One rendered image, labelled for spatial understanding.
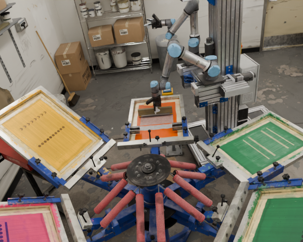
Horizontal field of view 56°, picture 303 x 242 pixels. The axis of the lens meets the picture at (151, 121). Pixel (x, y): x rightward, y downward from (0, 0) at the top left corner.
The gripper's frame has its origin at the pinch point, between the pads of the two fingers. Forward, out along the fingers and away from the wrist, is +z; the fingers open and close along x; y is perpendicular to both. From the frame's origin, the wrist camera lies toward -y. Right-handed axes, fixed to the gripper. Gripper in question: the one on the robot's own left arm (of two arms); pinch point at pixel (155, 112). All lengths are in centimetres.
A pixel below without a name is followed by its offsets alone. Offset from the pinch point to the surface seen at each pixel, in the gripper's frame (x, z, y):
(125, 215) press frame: -126, -1, -19
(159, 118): -6.3, 4.6, 4.5
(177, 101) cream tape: 23.6, 4.0, 24.0
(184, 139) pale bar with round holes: -53, -5, 27
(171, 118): -8.3, 4.3, 16.9
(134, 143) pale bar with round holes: -53, -3, -17
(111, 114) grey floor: 155, 102, -86
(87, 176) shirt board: -78, 9, -59
